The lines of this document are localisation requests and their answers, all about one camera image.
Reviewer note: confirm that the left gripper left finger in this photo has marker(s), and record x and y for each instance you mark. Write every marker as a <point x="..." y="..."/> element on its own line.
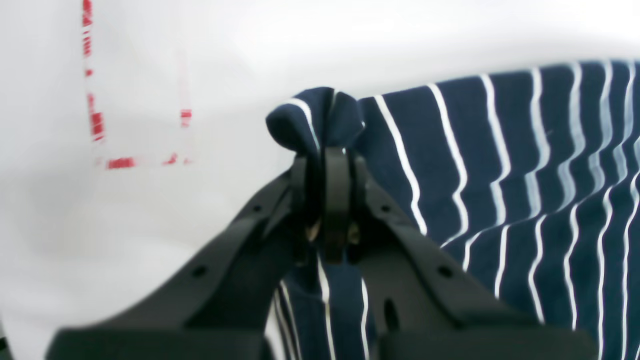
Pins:
<point x="216" y="306"/>

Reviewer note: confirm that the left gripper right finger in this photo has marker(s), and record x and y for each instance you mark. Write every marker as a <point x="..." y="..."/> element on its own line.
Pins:
<point x="425" y="306"/>

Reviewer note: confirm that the black white striped T-shirt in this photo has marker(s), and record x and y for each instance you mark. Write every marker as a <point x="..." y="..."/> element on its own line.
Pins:
<point x="529" y="179"/>

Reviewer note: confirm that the red tape rectangle marking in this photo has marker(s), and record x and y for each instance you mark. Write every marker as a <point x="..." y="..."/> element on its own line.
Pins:
<point x="138" y="83"/>

